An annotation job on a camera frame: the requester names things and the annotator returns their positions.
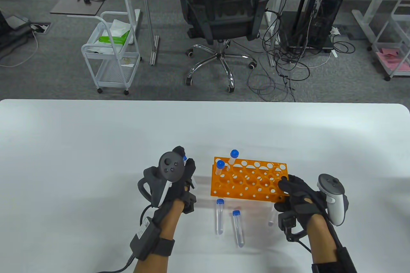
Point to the black office chair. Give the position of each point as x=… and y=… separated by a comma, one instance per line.
x=224, y=13

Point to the pink sheets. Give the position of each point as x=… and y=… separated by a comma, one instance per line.
x=394, y=61

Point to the person's right forearm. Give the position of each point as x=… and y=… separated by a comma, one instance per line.
x=320, y=247

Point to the green packet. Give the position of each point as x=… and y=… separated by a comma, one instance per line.
x=112, y=39

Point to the black forearm battery pack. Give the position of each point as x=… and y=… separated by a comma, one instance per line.
x=347, y=263
x=144, y=237

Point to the blue-capped clear test tube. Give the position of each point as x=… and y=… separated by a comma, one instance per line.
x=271, y=221
x=220, y=164
x=234, y=153
x=184, y=158
x=219, y=218
x=238, y=231

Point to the person's right hand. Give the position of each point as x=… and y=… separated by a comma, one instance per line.
x=299, y=197

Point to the grey and white controller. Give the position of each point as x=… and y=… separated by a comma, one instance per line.
x=172, y=165
x=336, y=210

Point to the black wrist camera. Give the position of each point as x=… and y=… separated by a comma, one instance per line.
x=189, y=204
x=286, y=223

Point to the aluminium post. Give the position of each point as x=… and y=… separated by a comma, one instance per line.
x=154, y=50

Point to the orange test tube rack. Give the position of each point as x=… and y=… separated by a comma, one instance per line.
x=230, y=189

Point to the white rolling cart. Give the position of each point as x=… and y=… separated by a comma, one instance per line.
x=112, y=74

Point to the person's left hand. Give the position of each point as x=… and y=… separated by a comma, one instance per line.
x=189, y=170

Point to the person's left forearm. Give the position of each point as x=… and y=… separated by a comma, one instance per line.
x=168, y=221

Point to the floor socket box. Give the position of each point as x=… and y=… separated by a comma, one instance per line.
x=40, y=27

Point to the white desk leg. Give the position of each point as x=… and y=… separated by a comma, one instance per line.
x=363, y=20
x=272, y=60

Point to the black computer tower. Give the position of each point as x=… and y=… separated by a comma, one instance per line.
x=320, y=13

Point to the white power strip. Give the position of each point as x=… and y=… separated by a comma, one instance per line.
x=334, y=30

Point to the white cloth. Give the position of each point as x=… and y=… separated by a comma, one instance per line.
x=120, y=26

